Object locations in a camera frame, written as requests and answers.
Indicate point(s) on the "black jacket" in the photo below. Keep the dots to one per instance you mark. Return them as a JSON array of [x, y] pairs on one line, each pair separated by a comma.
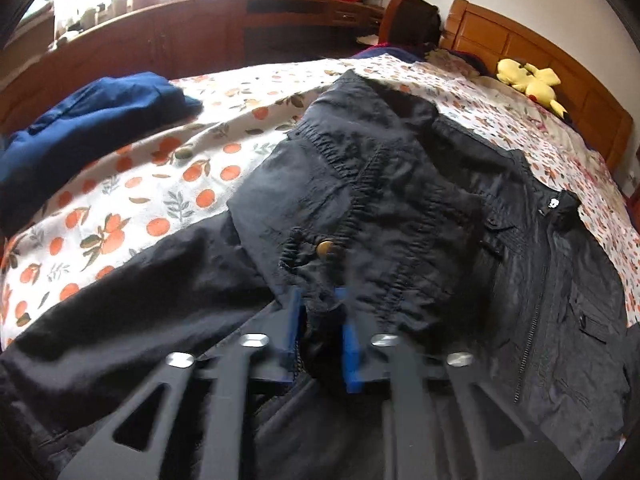
[[400, 185]]

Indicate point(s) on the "wooden desk cabinet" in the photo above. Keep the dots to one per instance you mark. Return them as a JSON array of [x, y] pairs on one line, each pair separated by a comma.
[[200, 35]]

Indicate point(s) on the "white paper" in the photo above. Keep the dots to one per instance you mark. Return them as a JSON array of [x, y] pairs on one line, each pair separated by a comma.
[[369, 39]]

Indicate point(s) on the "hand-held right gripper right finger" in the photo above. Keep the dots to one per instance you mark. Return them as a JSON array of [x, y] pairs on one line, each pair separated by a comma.
[[352, 355]]

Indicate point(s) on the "floral quilt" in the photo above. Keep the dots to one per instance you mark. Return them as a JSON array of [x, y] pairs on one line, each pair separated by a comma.
[[550, 130]]

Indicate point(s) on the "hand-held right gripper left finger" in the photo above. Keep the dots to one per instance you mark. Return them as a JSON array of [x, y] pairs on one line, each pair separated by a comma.
[[292, 330]]

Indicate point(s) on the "wooden chair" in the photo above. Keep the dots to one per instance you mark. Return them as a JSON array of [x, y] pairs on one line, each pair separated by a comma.
[[392, 10]]

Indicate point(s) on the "yellow plush toy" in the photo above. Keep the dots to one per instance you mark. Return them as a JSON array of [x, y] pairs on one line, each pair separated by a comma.
[[530, 80]]

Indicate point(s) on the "orange print bed sheet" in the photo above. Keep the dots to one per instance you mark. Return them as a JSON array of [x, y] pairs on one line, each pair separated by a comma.
[[165, 175]]

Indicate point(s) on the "blue garment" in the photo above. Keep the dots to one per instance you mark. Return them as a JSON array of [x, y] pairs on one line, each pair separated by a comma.
[[75, 130]]

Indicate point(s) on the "dark cloth on chair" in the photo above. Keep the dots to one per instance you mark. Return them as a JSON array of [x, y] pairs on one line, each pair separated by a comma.
[[417, 25]]

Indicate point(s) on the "wooden headboard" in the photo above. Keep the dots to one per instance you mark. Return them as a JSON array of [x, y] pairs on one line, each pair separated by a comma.
[[575, 75]]

